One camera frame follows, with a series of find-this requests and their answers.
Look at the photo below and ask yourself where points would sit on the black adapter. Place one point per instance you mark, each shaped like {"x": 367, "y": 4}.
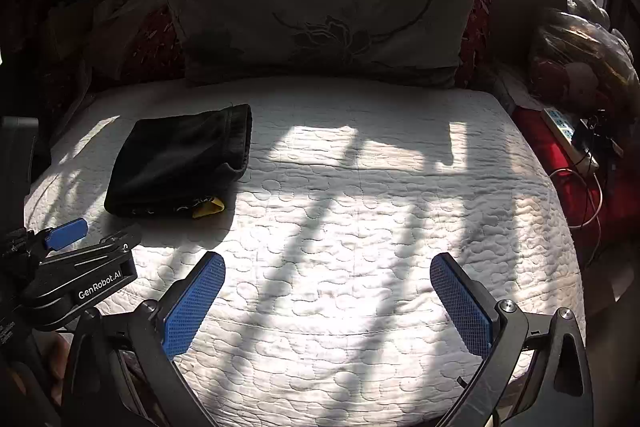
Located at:
{"x": 595, "y": 137}

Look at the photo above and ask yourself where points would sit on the grey floral pillow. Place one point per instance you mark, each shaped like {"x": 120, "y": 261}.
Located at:
{"x": 320, "y": 22}

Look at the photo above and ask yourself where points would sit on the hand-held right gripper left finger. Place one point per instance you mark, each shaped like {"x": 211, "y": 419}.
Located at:
{"x": 192, "y": 302}

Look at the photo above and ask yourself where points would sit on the red cloth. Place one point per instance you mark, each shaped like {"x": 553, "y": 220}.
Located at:
{"x": 545, "y": 147}

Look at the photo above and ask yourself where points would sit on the white power strip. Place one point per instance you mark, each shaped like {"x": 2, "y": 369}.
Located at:
{"x": 565, "y": 132}

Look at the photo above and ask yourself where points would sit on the red patterned blanket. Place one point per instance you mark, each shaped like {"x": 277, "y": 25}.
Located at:
{"x": 150, "y": 44}

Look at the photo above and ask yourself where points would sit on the black pants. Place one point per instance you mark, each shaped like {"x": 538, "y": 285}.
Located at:
{"x": 175, "y": 157}

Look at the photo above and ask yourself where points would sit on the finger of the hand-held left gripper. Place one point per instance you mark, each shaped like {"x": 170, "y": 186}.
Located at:
{"x": 117, "y": 241}
{"x": 65, "y": 233}

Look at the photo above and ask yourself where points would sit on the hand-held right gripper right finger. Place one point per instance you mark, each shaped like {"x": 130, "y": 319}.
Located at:
{"x": 462, "y": 302}

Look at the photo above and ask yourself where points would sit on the white quilted bed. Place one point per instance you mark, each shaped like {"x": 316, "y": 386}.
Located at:
{"x": 350, "y": 207}

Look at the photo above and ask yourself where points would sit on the plastic bag with stuffed toys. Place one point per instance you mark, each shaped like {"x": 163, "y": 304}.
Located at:
{"x": 580, "y": 57}

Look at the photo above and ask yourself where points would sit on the person's left hand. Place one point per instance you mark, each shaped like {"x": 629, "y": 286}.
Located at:
{"x": 57, "y": 367}

